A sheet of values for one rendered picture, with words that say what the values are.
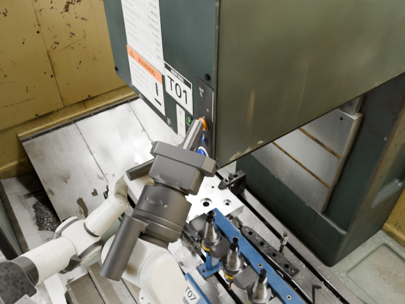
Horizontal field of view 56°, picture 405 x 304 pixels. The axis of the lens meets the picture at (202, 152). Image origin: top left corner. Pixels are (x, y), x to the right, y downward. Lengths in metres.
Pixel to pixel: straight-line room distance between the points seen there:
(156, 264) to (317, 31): 0.49
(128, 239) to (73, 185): 1.47
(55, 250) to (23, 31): 1.08
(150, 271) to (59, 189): 1.50
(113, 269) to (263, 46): 0.42
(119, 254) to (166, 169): 0.15
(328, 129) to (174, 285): 0.92
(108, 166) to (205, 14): 1.58
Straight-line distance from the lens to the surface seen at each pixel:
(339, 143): 1.39
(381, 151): 1.37
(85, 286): 1.73
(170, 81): 0.76
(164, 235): 0.61
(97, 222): 1.20
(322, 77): 0.84
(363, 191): 1.50
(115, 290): 1.65
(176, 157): 0.64
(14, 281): 1.04
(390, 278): 2.00
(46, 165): 2.11
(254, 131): 0.76
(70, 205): 2.02
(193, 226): 1.18
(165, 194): 0.61
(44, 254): 1.14
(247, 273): 1.10
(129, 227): 0.60
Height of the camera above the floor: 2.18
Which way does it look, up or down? 44 degrees down
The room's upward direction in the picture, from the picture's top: straight up
